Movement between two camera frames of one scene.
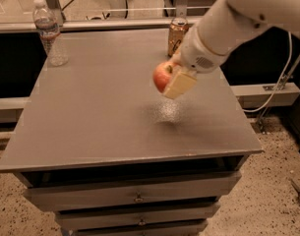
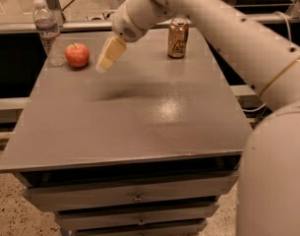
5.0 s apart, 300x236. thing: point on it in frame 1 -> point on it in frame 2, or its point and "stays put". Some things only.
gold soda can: x=177 y=29 stays put
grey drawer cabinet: x=100 y=147 stays put
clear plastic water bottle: x=49 y=33 stays put
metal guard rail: x=29 y=26 stays put
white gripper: x=196 y=53 -> x=123 y=26
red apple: x=161 y=75 -> x=77 y=54
